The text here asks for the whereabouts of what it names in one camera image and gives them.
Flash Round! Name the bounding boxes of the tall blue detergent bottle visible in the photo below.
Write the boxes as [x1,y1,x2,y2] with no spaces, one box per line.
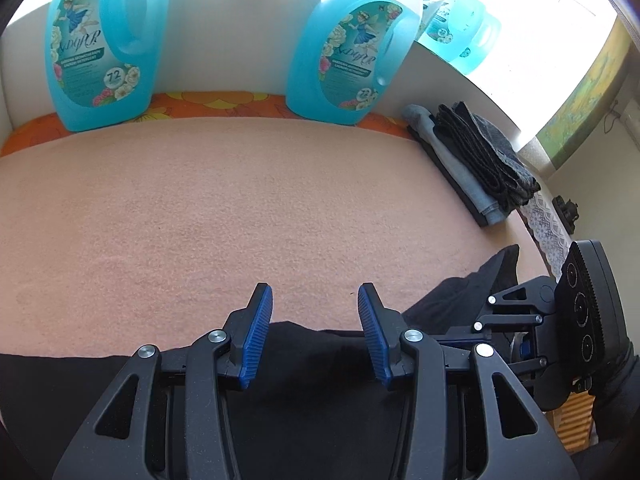
[417,0,502,68]

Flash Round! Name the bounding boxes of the white lace cloth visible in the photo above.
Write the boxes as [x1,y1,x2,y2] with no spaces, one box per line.
[515,192,576,281]

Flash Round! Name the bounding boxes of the folded grey tweed cloth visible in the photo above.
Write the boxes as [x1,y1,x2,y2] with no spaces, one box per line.
[470,114,542,196]

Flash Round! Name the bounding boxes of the pink blanket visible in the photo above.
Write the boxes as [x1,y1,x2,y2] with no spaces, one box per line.
[0,117,556,428]

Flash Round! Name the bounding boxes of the folded black stitched pants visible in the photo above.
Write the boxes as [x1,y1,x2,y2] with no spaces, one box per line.
[435,101,531,211]

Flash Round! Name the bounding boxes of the black cable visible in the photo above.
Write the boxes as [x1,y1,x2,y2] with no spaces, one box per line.
[602,102,623,136]

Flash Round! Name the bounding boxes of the small dark object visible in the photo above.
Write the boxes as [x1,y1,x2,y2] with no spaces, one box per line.
[552,195,581,221]

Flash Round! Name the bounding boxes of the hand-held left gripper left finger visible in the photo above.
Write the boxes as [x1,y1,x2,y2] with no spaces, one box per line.
[52,282,275,480]

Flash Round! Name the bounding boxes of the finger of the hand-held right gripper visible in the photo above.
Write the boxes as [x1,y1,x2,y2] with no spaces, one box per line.
[507,341,549,377]
[435,279,557,347]

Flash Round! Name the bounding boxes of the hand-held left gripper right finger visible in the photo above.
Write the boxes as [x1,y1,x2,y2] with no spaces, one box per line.
[357,282,576,480]

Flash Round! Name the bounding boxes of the yellow-green wall poster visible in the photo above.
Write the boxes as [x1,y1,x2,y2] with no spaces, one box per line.
[535,35,636,171]

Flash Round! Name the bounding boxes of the orange slatted panel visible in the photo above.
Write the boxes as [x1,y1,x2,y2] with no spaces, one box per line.
[550,385,598,453]

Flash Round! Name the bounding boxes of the large blue detergent jug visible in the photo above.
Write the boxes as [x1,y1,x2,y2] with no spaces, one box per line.
[285,0,425,128]
[45,0,171,133]

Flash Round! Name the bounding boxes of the folded blue-grey jeans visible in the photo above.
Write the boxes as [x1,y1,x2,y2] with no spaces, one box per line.
[404,104,511,226]

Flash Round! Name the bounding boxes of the orange floral sheet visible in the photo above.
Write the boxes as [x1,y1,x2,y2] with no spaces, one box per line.
[0,91,421,158]

